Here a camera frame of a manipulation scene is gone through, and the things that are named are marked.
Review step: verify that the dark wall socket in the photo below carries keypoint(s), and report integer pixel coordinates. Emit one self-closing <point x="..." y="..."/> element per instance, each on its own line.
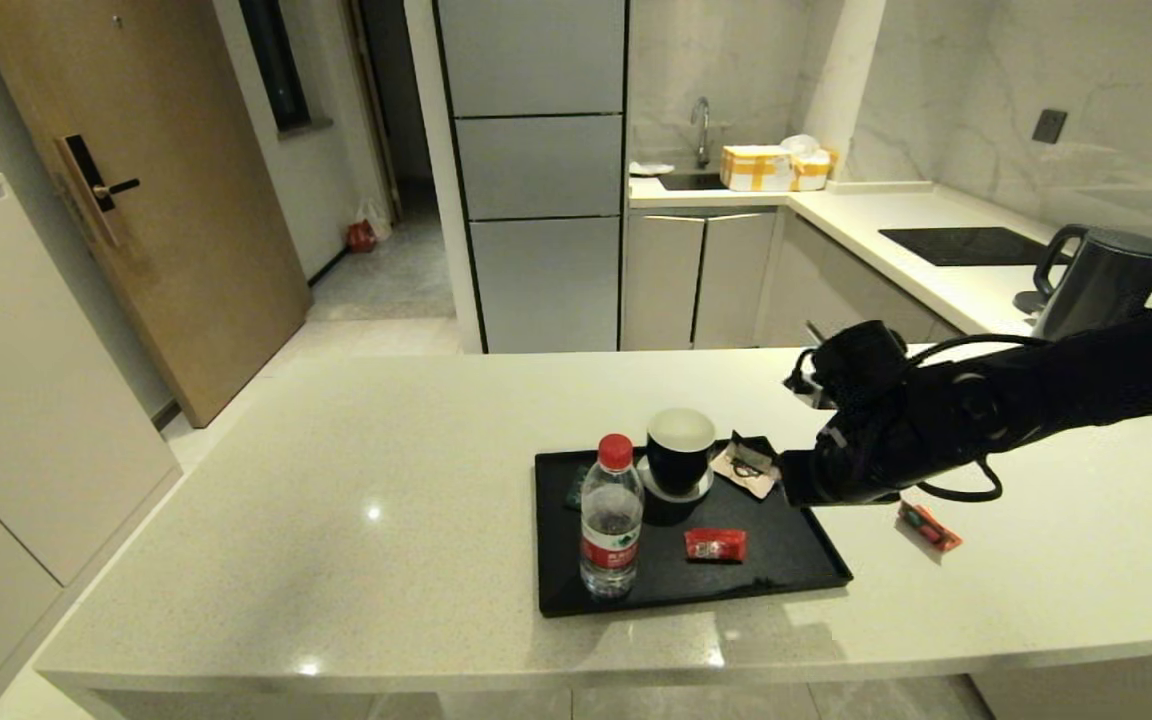
<point x="1049" y="127"/>

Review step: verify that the clear water bottle red cap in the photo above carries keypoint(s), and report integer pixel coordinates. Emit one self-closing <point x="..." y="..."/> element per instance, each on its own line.
<point x="611" y="530"/>

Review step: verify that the grey kitchen base cabinet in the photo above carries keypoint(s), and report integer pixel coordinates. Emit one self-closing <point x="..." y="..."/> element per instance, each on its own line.
<point x="696" y="280"/>

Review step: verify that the black mug white inside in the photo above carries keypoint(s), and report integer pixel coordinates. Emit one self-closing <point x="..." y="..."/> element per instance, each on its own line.
<point x="678" y="468"/>

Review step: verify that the crumpled white plastic bag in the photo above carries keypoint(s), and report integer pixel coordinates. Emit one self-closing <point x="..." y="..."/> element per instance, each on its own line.
<point x="801" y="145"/>

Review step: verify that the red bag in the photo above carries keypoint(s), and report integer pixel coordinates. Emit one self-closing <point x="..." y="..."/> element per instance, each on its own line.
<point x="361" y="238"/>

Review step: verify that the round white coaster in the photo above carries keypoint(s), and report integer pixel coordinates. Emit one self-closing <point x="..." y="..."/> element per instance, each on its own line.
<point x="644" y="480"/>

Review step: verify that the dark window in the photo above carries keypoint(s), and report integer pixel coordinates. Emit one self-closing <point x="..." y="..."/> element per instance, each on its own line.
<point x="276" y="60"/>

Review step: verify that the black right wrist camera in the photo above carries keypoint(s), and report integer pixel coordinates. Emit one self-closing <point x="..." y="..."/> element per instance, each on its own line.
<point x="861" y="360"/>

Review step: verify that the dark kitchen sink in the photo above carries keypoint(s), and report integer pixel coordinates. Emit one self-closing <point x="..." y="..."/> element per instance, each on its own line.
<point x="691" y="182"/>

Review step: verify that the tall grey refrigerator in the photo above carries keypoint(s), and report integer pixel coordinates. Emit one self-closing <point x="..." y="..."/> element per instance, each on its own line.
<point x="541" y="170"/>

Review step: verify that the black electric kettle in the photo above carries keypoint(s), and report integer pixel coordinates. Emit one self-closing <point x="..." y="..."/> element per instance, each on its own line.
<point x="1111" y="285"/>

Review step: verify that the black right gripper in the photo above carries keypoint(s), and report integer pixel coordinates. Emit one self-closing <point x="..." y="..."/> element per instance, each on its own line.
<point x="836" y="480"/>

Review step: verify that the pink tea sachet black logo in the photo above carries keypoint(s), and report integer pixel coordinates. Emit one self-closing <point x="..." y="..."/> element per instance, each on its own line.
<point x="746" y="475"/>

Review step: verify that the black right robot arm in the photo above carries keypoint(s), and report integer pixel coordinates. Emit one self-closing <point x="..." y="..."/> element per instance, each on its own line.
<point x="1086" y="380"/>

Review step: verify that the white storage cabinet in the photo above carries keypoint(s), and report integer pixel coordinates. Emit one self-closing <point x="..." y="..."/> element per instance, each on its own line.
<point x="26" y="400"/>

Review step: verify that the chrome sink faucet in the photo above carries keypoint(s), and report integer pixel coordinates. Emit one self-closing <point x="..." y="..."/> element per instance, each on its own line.
<point x="702" y="128"/>

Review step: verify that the black rectangular serving tray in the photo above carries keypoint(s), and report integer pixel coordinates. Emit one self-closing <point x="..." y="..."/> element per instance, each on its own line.
<point x="676" y="590"/>

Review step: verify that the red sachet with black circle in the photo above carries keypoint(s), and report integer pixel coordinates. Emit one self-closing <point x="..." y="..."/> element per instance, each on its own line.
<point x="716" y="545"/>

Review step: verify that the black induction cooktop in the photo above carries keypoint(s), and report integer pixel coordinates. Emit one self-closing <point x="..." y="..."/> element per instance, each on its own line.
<point x="971" y="247"/>

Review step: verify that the white cloth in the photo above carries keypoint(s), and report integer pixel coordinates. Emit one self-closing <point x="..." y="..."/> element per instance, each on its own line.
<point x="650" y="168"/>

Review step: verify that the brown wooden door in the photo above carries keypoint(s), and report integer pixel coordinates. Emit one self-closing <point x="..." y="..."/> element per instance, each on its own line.
<point x="166" y="200"/>

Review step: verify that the red sachet dark end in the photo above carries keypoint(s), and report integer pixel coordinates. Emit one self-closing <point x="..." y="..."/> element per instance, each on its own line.
<point x="929" y="526"/>

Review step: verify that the white box with yellow tape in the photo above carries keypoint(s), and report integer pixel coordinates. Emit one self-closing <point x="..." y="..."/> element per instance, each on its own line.
<point x="756" y="169"/>

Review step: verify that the small yellow taped box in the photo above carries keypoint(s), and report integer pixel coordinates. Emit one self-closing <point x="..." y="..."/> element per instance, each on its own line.
<point x="814" y="174"/>

